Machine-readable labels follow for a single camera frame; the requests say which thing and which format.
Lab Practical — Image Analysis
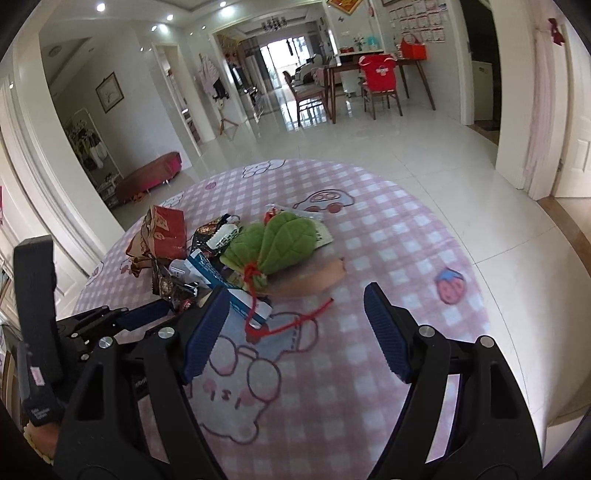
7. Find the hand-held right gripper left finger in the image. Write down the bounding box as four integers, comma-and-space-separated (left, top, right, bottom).
53, 287, 232, 480

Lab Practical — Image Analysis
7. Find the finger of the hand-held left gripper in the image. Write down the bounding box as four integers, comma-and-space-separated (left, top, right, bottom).
108, 300, 178, 333

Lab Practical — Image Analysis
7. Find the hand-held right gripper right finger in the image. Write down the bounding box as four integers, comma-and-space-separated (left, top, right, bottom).
364, 281, 543, 480

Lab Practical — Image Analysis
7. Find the brown shiny wrapper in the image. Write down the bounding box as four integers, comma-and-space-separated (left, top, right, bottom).
150, 258, 204, 311

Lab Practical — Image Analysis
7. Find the red yarn string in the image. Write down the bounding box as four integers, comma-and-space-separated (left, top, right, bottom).
242, 263, 334, 344

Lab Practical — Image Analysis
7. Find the small white carton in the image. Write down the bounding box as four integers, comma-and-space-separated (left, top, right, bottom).
168, 258, 195, 283

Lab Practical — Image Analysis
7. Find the blue white carton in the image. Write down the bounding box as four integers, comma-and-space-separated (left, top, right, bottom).
187, 249, 273, 326

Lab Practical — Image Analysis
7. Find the torn red cardboard box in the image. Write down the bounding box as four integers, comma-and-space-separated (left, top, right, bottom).
127, 205, 188, 278

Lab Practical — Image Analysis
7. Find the black white small packet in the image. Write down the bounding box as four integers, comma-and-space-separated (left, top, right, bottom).
209, 224, 240, 250

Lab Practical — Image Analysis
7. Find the dark snack wrapper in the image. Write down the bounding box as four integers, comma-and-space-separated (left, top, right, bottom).
191, 215, 243, 256

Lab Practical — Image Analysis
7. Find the green leaf plush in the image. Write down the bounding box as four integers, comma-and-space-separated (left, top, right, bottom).
219, 211, 319, 294

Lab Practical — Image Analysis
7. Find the clear plastic wrapper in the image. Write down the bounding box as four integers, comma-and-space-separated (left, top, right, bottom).
295, 209, 335, 252

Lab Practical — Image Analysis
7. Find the pink checked tablecloth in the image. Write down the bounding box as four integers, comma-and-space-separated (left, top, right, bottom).
74, 159, 492, 480

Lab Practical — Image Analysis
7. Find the dark red bench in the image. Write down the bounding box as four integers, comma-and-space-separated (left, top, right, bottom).
115, 151, 182, 204

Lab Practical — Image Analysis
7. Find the white clothes rack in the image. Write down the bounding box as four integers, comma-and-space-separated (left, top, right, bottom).
65, 108, 123, 208

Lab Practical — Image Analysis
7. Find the wooden coat stand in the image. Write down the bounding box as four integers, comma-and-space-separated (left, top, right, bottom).
198, 53, 239, 137

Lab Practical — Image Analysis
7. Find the wooden chair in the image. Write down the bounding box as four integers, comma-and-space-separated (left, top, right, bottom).
360, 55, 403, 120
283, 71, 333, 127

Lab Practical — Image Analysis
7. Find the pink jacket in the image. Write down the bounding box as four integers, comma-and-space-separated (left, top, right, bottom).
198, 58, 223, 96

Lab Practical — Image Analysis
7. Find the red shirt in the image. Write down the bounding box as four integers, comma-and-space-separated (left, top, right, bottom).
358, 54, 397, 89

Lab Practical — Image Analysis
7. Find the pink lace door curtain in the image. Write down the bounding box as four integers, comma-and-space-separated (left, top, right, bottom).
524, 0, 563, 201

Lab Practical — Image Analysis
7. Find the wooden dining table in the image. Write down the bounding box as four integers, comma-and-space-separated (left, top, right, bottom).
323, 58, 437, 124

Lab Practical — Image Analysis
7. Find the grey sofa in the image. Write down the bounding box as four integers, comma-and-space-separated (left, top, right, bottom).
294, 53, 333, 87

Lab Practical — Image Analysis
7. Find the white door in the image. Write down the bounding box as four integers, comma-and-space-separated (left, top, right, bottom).
554, 37, 591, 199

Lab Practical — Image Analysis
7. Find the red box on table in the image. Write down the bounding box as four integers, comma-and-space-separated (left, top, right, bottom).
399, 32, 428, 61

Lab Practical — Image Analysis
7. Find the beaded bracelet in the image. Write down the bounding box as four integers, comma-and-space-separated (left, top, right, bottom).
22, 425, 54, 463

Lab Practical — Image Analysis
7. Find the framed wall picture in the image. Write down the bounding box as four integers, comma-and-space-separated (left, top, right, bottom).
95, 71, 124, 114

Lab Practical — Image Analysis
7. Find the wall of paper certificates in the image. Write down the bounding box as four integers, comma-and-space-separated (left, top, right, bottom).
388, 0, 448, 44

